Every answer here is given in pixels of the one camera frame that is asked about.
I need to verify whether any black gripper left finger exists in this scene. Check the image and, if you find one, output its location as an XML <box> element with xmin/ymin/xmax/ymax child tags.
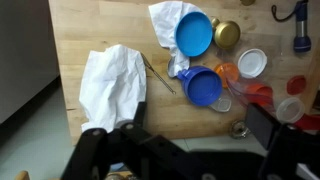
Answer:
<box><xmin>61</xmin><ymin>101</ymin><xmax>188</xmax><ymax>180</ymax></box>

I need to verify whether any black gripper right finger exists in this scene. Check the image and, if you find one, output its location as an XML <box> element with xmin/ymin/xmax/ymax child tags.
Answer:
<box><xmin>245</xmin><ymin>103</ymin><xmax>320</xmax><ymax>180</ymax></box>

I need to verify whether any red plastic piece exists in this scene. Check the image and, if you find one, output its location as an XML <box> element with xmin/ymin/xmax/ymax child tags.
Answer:
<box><xmin>294</xmin><ymin>113</ymin><xmax>320</xmax><ymax>131</ymax></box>

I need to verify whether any clear plastic cup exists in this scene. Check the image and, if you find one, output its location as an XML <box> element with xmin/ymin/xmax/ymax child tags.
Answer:
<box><xmin>275</xmin><ymin>96</ymin><xmax>306</xmax><ymax>125</ymax></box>

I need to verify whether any plastic bag with red cup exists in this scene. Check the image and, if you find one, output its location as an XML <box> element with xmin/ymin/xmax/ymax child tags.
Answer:
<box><xmin>226</xmin><ymin>78</ymin><xmax>278</xmax><ymax>112</ymax></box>

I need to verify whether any large crumpled white cloth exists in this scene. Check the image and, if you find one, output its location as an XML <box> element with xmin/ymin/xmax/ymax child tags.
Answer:
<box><xmin>78</xmin><ymin>44</ymin><xmax>148</xmax><ymax>133</ymax></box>

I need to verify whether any red plastic lid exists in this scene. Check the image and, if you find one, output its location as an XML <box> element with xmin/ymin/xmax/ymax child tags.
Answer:
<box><xmin>286</xmin><ymin>75</ymin><xmax>307</xmax><ymax>96</ymax></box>

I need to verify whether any small clear plastic container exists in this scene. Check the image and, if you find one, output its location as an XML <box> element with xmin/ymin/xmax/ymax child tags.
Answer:
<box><xmin>209</xmin><ymin>96</ymin><xmax>233</xmax><ymax>114</ymax></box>

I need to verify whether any white plastic lid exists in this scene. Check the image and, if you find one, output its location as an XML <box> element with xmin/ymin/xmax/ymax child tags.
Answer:
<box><xmin>237</xmin><ymin>48</ymin><xmax>268</xmax><ymax>80</ymax></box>

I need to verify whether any orange plastic lid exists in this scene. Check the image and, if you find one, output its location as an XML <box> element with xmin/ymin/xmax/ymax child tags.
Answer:
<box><xmin>213</xmin><ymin>62</ymin><xmax>241</xmax><ymax>89</ymax></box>

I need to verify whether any blue plastic measuring cup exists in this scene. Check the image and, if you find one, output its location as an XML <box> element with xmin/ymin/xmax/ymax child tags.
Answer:
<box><xmin>176</xmin><ymin>65</ymin><xmax>224</xmax><ymax>107</ymax></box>

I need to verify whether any gold metal cup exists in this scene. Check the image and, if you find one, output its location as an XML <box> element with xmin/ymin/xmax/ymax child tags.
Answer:
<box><xmin>211</xmin><ymin>17</ymin><xmax>242</xmax><ymax>51</ymax></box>

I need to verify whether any white cloth under plate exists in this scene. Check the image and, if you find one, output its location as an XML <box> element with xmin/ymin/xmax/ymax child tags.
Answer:
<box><xmin>148</xmin><ymin>0</ymin><xmax>214</xmax><ymax>79</ymax></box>

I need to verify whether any blue plastic plate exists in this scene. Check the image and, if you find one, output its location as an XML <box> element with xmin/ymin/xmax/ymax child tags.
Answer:
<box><xmin>174</xmin><ymin>11</ymin><xmax>214</xmax><ymax>58</ymax></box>

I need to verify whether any metal ring cutter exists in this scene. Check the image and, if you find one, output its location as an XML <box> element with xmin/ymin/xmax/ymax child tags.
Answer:
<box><xmin>229</xmin><ymin>119</ymin><xmax>251</xmax><ymax>140</ymax></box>

